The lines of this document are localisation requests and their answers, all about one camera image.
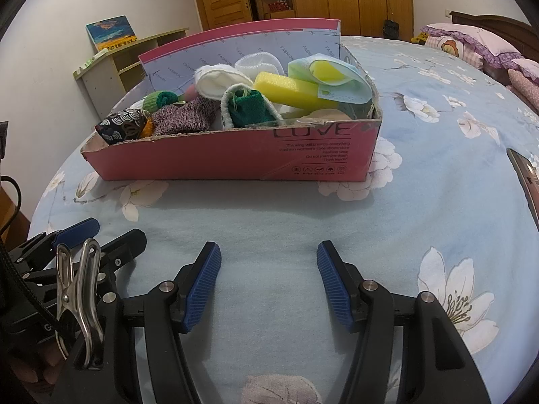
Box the beige round pad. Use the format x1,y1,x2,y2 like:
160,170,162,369
295,107,352,125

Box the black braided cable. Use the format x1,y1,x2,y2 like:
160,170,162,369
0,244,70,346

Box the pink cartoon print pillow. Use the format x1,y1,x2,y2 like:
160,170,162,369
421,23,525,72

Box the brown knitted sock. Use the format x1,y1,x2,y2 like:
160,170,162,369
151,96,222,136

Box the dark wooden headboard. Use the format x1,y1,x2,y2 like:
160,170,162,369
448,10,539,57

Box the green and white sock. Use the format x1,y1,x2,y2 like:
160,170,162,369
142,90,181,115
220,83,284,129

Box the pink cardboard box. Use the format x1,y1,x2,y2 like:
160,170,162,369
80,19,385,182

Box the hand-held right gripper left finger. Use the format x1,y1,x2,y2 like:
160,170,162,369
55,241,222,404

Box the smartphone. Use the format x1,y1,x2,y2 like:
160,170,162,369
506,148,539,215

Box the metal spring clip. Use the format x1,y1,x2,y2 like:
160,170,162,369
56,238,104,369

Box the person's left hand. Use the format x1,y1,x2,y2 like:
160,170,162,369
10,339,67,386

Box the pink ruffled pillow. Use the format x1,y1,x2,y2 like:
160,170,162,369
507,57,539,106

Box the wooden nightstand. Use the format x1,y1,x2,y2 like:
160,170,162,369
0,185,32,253

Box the light blue sock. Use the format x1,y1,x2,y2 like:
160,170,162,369
287,53,375,106

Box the black patterned sock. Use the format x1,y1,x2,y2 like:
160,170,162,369
95,108,153,146

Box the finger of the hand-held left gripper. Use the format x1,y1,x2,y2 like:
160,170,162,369
99,228,148,278
8,218,101,262

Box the white quilted round pad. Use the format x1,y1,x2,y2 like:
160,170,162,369
194,64,254,101

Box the green and white packets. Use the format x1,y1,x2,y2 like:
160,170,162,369
82,48,110,68

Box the blue and yellow painting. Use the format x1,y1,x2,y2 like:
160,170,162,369
85,15,139,52

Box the beige shelf desk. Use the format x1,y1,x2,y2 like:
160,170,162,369
72,28,190,93

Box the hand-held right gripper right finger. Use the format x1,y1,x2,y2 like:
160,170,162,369
317,240,491,404

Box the large yellow sponge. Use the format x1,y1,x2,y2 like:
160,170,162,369
254,71,329,112

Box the small yellow sponge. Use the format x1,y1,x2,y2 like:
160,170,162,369
309,60,350,85

